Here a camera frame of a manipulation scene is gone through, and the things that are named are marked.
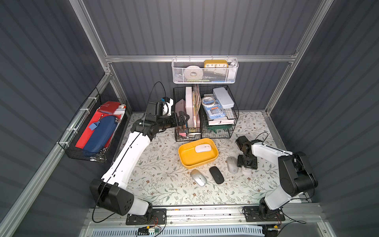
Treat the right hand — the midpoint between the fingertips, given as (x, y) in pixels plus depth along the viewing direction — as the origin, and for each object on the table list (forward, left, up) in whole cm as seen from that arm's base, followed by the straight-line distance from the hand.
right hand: (249, 170), depth 89 cm
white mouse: (-2, +2, +1) cm, 3 cm away
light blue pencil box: (+42, +14, +21) cm, 49 cm away
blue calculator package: (+29, +21, +22) cm, 42 cm away
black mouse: (-4, +21, +1) cm, 21 cm away
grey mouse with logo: (+2, +11, +2) cm, 11 cm away
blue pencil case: (+6, +78, +31) cm, 84 cm away
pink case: (+44, +45, +12) cm, 64 cm away
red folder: (+21, +81, +31) cm, 89 cm away
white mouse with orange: (+14, +28, +2) cm, 32 cm away
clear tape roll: (+38, +25, +22) cm, 50 cm away
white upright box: (+29, +37, +25) cm, 54 cm away
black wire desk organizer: (+26, +28, +9) cm, 39 cm away
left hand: (+14, +39, +32) cm, 52 cm away
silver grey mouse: (-7, +30, +1) cm, 31 cm away
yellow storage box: (+11, +32, 0) cm, 34 cm away
